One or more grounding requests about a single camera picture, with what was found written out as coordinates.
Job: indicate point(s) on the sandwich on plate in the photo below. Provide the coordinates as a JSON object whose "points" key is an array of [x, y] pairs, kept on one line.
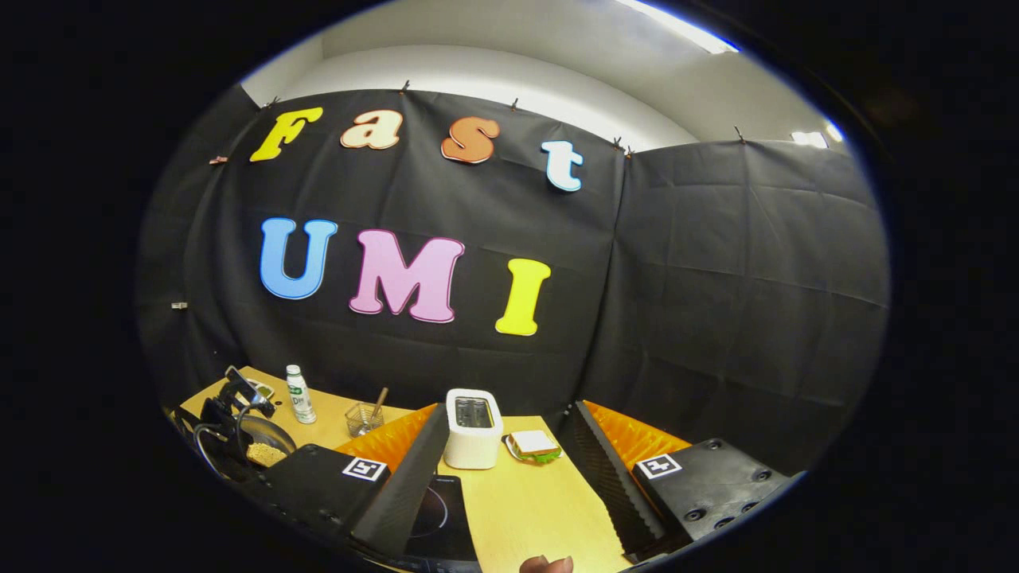
{"points": [[533, 446]]}

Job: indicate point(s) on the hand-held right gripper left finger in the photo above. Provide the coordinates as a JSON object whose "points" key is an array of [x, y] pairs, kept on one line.
{"points": [[398, 493]]}

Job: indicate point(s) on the steel pot with soybeans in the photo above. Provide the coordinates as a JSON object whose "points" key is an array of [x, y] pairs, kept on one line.
{"points": [[267, 454]]}

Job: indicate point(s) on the black induction cooktop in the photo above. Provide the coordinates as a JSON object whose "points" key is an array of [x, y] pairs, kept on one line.
{"points": [[442, 517]]}

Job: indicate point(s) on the long ceiling light panel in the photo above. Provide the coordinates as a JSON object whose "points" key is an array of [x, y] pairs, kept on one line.
{"points": [[677, 24]]}

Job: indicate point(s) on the white drink bottle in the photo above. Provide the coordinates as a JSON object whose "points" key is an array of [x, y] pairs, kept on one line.
{"points": [[300, 398]]}

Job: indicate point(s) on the small ceiling light panel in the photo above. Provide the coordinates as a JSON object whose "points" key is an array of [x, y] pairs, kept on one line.
{"points": [[814, 135]]}

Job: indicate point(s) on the white toaster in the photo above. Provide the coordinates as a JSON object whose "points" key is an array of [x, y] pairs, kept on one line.
{"points": [[471, 434]]}

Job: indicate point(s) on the white divided dish of beans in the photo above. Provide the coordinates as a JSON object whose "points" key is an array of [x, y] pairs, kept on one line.
{"points": [[261, 390]]}

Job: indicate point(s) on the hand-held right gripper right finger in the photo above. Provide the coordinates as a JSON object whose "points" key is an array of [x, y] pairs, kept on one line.
{"points": [[613, 485]]}

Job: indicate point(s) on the black backdrop cloth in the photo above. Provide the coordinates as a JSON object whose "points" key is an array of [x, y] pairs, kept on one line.
{"points": [[700, 263]]}

